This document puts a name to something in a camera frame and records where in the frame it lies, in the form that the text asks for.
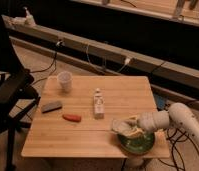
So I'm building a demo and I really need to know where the wooden table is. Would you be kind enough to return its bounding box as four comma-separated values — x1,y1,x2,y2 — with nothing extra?
21,75,171,159

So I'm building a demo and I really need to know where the black chair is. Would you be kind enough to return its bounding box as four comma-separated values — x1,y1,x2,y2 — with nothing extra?
0,14,40,171

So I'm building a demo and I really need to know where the orange carrot toy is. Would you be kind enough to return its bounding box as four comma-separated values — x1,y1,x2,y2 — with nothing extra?
62,114,82,122

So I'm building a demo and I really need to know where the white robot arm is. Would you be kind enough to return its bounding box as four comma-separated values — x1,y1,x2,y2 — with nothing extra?
126,103,199,147

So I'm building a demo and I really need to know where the white tube bottle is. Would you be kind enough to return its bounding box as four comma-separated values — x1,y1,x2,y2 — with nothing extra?
94,88,104,119

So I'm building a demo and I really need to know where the blue object on floor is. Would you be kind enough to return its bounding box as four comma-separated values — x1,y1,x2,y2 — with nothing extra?
155,95,166,110

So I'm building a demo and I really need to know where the white sponge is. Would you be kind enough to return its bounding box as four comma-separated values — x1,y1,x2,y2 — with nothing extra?
111,120,136,136

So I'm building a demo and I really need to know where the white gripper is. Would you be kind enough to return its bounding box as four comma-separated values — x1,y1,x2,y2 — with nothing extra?
126,111,169,138

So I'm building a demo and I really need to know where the long wooden ledge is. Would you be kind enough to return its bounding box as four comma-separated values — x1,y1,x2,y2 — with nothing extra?
3,15,199,89

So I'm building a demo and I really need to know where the white plastic cup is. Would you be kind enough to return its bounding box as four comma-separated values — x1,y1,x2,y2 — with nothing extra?
57,71,72,92

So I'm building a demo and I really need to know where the green ceramic bowl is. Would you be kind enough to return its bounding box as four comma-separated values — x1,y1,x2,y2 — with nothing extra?
117,133,155,155

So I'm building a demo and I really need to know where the white spray bottle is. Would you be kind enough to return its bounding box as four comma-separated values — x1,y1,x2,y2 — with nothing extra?
24,7,36,27

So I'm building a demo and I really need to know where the gray rectangular block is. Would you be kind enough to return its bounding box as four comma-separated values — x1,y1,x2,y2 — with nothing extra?
41,101,62,113

